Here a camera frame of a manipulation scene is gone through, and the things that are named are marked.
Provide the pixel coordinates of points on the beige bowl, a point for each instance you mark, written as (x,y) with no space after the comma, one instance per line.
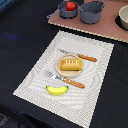
(123,14)

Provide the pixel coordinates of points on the large grey pot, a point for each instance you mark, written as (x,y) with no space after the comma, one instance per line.
(90,12)

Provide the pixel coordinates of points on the beige woven placemat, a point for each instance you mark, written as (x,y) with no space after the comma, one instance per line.
(76,105)

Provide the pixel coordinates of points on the yellow toy banana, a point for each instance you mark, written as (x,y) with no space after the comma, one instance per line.
(57,90)

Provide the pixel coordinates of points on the round wooden plate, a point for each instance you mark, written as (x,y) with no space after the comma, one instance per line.
(67,73)

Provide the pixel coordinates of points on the small grey pot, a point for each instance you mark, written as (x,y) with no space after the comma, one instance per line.
(63,12)

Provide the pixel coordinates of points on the red toy tomato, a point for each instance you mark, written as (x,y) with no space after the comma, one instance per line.
(70,6)

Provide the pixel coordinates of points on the orange toy bread loaf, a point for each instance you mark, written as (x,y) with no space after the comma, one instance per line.
(71,64)

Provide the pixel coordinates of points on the fork with orange handle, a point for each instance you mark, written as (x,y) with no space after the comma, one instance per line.
(69,81)

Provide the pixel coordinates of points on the knife with orange handle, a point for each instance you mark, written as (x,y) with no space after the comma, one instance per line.
(79,55)

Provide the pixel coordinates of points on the brown wooden board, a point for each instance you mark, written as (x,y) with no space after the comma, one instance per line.
(106,27)

